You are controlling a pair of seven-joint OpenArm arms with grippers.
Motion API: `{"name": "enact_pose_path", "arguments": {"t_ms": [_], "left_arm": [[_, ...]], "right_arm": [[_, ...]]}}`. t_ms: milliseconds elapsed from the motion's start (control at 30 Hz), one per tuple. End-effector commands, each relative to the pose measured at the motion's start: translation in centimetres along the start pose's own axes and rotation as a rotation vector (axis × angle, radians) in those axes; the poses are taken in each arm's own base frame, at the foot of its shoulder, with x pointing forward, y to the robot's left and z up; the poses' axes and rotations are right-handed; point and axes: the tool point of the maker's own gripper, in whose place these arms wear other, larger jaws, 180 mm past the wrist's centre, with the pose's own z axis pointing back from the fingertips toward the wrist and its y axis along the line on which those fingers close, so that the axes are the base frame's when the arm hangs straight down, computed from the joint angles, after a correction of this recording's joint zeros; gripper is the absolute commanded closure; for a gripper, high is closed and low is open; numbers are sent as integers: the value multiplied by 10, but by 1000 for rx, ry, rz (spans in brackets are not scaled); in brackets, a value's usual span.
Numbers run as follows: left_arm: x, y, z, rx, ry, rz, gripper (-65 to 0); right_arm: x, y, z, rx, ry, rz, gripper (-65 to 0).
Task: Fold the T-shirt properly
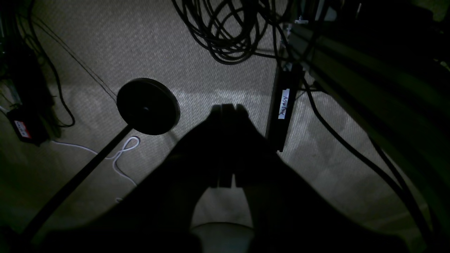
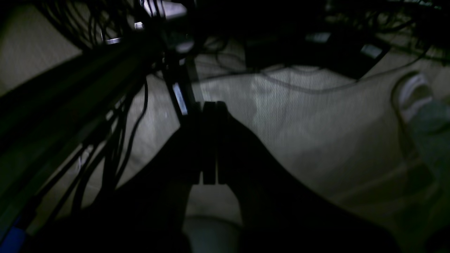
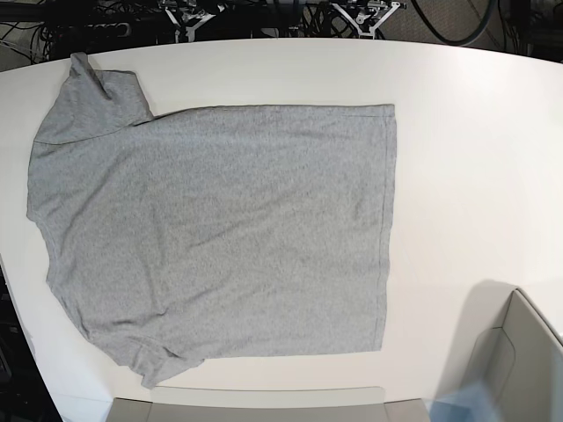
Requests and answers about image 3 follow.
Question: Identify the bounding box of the grey T-shirt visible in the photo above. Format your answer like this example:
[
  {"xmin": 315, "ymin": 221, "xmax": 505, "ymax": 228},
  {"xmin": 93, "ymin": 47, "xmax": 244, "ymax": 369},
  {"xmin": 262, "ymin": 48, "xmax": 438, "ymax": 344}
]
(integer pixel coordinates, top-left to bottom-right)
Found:
[{"xmin": 27, "ymin": 54, "xmax": 397, "ymax": 388}]

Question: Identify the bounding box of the grey bin at bottom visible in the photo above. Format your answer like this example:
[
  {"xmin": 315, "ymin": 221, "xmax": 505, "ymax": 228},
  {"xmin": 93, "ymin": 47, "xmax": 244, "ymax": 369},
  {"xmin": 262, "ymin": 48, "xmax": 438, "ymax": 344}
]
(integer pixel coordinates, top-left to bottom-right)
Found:
[{"xmin": 106, "ymin": 387, "xmax": 430, "ymax": 421}]

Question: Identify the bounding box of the grey bin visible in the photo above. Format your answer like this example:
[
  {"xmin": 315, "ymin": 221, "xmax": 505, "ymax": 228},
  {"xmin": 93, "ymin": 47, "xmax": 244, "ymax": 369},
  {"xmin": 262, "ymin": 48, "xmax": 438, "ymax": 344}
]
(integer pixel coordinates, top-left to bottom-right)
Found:
[
  {"xmin": 106, "ymin": 387, "xmax": 430, "ymax": 421},
  {"xmin": 464, "ymin": 289, "xmax": 562, "ymax": 421}
]

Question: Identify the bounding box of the grey bin at right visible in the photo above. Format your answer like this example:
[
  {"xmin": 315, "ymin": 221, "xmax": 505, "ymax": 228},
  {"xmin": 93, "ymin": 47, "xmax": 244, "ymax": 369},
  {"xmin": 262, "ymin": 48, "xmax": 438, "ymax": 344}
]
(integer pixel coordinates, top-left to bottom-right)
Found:
[{"xmin": 464, "ymin": 289, "xmax": 562, "ymax": 421}]

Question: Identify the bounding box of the blue translucent object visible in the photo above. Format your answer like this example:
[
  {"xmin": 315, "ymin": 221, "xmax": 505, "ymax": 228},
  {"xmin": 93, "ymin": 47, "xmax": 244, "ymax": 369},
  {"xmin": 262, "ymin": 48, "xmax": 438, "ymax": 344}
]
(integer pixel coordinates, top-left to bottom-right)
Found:
[{"xmin": 426, "ymin": 382, "xmax": 499, "ymax": 422}]

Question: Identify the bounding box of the white camera bracket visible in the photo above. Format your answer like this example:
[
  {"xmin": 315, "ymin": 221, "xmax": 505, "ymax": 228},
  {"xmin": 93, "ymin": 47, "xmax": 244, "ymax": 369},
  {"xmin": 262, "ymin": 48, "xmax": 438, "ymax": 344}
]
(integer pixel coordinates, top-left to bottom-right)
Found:
[
  {"xmin": 157, "ymin": 0, "xmax": 225, "ymax": 43},
  {"xmin": 331, "ymin": 0, "xmax": 406, "ymax": 40}
]

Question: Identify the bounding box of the thick black looped cable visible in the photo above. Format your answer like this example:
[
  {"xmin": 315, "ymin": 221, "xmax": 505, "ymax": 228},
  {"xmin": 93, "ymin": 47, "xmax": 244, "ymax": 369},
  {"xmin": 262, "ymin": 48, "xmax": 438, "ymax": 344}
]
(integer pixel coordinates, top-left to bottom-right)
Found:
[{"xmin": 411, "ymin": 0, "xmax": 494, "ymax": 48}]

